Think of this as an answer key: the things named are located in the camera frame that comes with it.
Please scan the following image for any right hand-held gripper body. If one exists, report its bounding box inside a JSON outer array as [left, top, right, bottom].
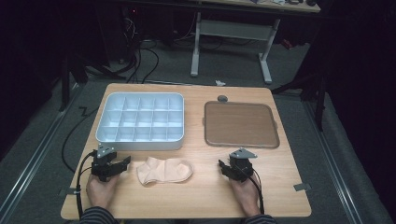
[[229, 147, 258, 183]]

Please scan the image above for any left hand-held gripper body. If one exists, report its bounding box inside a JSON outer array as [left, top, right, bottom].
[[91, 143, 118, 183]]

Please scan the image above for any beige sock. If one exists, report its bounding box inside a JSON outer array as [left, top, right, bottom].
[[135, 156, 194, 187]]

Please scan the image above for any white compartment box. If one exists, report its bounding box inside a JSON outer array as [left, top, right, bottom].
[[95, 91, 185, 151]]

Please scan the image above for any person's left hand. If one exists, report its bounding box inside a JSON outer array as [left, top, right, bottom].
[[86, 174, 120, 209]]

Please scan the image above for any person's right hand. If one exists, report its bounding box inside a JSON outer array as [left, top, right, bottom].
[[229, 175, 262, 217]]

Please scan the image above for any grey tape piece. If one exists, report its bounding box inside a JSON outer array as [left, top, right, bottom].
[[292, 182, 312, 192], [59, 187, 82, 197]]

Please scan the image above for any brown tray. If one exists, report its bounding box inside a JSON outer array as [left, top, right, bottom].
[[204, 101, 280, 149]]

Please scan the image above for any black stand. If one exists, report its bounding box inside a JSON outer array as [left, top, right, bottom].
[[270, 69, 329, 132], [58, 54, 127, 112]]

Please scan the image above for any desk with white legs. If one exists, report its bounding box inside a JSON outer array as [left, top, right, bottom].
[[190, 0, 321, 85]]

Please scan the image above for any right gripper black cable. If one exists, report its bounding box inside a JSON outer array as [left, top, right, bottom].
[[248, 167, 266, 216]]

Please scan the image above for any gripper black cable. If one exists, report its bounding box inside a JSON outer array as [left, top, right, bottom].
[[248, 167, 266, 216], [75, 150, 98, 219]]

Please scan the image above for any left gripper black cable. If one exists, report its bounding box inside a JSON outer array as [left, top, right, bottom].
[[75, 150, 98, 219]]

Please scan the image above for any black floor cable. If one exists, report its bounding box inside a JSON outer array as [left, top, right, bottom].
[[61, 105, 100, 174]]

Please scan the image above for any metal floor rail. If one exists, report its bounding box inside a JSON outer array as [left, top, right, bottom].
[[303, 102, 364, 224], [0, 82, 82, 218]]

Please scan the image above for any bundle of black cables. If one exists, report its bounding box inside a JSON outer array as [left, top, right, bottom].
[[120, 12, 161, 85]]

